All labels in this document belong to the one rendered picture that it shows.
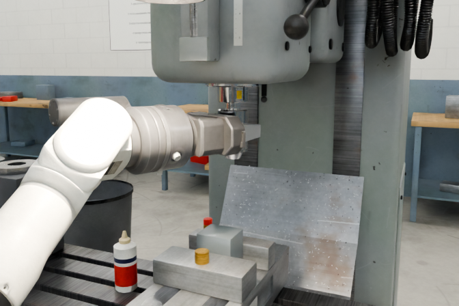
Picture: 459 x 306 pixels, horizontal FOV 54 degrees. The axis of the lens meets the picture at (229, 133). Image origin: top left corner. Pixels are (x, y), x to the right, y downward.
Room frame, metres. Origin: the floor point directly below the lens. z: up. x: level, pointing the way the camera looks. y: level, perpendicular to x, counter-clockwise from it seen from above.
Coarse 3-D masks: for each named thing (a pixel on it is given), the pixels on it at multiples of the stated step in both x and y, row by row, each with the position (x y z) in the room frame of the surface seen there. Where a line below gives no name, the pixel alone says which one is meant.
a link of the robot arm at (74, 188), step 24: (72, 120) 0.47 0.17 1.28; (96, 120) 0.49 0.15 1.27; (120, 120) 0.51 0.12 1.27; (48, 144) 0.45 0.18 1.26; (72, 144) 0.45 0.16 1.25; (96, 144) 0.47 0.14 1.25; (120, 144) 0.49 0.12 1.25; (48, 168) 0.44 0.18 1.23; (72, 168) 0.44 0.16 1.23; (96, 168) 0.45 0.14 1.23; (72, 192) 0.44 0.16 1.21
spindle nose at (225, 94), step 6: (222, 90) 0.67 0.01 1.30; (228, 90) 0.66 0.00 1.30; (234, 90) 0.66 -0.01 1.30; (240, 90) 0.67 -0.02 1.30; (246, 90) 0.67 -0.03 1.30; (222, 96) 0.67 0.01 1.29; (228, 96) 0.66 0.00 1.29; (234, 96) 0.66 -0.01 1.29; (246, 96) 0.67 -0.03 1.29; (234, 102) 0.66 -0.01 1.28
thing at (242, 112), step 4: (220, 108) 0.69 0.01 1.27; (224, 108) 0.69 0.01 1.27; (240, 108) 0.69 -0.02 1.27; (244, 108) 0.69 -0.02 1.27; (220, 112) 0.67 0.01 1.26; (224, 112) 0.67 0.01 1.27; (228, 112) 0.66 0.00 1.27; (232, 112) 0.66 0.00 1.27; (236, 112) 0.66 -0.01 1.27; (240, 112) 0.67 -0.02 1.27; (244, 112) 0.67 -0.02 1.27; (240, 116) 0.67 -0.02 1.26
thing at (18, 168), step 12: (0, 156) 0.99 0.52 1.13; (0, 168) 0.87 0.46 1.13; (12, 168) 0.87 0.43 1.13; (24, 168) 0.88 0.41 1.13; (0, 180) 0.85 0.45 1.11; (12, 180) 0.84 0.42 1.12; (0, 192) 0.85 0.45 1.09; (12, 192) 0.84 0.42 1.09; (0, 204) 0.85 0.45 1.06; (60, 240) 0.94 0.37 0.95
